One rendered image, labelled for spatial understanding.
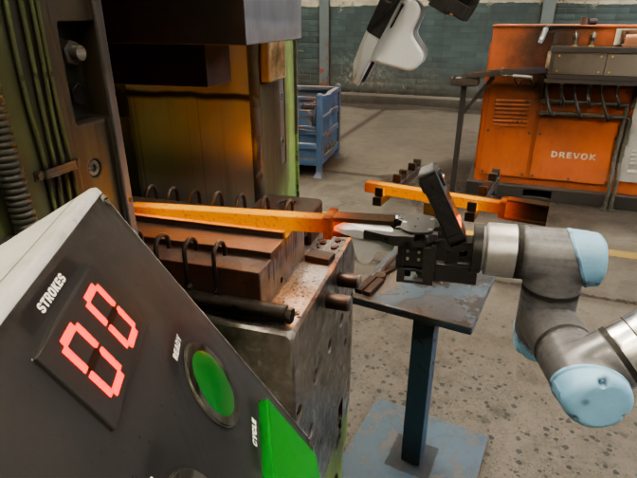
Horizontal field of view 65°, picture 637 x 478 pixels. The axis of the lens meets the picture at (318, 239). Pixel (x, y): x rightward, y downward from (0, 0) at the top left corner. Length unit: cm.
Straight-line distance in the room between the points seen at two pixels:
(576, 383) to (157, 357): 48
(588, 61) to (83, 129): 362
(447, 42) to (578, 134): 434
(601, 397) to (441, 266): 25
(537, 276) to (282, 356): 36
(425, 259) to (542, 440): 132
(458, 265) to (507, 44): 343
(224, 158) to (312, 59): 772
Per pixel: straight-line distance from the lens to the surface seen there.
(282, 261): 77
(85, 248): 29
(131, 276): 31
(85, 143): 60
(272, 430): 37
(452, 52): 819
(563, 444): 197
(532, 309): 76
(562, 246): 72
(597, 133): 419
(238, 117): 102
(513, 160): 420
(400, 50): 51
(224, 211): 81
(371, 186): 118
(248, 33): 62
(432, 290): 129
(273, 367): 72
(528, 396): 211
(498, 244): 71
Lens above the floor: 130
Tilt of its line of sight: 24 degrees down
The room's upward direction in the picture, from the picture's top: straight up
